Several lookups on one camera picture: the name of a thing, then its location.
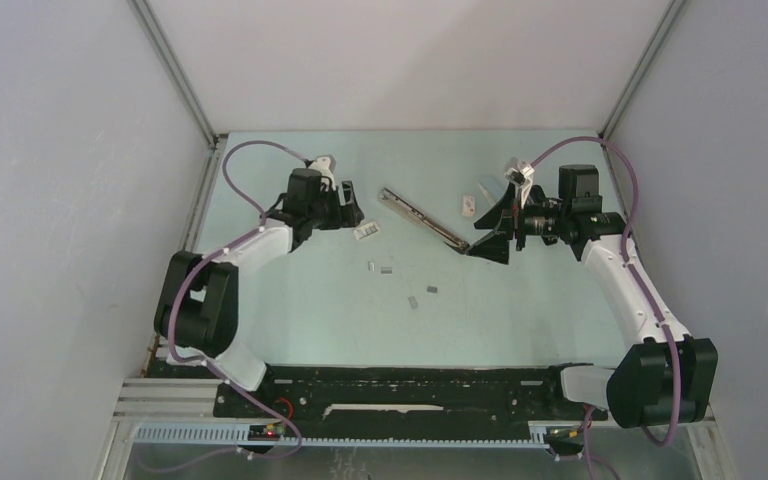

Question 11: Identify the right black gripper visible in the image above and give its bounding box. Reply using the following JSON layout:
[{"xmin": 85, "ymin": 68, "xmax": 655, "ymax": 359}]
[{"xmin": 466, "ymin": 180, "xmax": 569, "ymax": 265}]

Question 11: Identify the beige black long stapler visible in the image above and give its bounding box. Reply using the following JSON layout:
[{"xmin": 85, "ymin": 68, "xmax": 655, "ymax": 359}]
[{"xmin": 378, "ymin": 188, "xmax": 470, "ymax": 254}]

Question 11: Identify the light blue stapler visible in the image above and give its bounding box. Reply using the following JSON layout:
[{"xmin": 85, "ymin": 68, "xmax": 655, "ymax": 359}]
[{"xmin": 478, "ymin": 177, "xmax": 506, "ymax": 207}]

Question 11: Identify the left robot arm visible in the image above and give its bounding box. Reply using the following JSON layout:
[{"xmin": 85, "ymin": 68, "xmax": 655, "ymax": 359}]
[{"xmin": 154, "ymin": 167, "xmax": 364, "ymax": 417}]

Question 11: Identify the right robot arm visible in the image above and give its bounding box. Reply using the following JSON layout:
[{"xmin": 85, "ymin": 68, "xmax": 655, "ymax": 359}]
[{"xmin": 466, "ymin": 163, "xmax": 718, "ymax": 428}]

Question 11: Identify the closed white staple box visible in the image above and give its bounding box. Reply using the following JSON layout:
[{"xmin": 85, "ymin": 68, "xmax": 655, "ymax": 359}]
[{"xmin": 461, "ymin": 195, "xmax": 476, "ymax": 218}]

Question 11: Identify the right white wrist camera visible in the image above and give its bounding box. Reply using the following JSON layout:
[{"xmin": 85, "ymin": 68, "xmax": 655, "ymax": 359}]
[{"xmin": 504, "ymin": 157, "xmax": 535, "ymax": 209}]

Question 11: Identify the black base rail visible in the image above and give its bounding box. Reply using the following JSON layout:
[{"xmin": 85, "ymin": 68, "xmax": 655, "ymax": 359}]
[{"xmin": 252, "ymin": 365, "xmax": 585, "ymax": 442}]

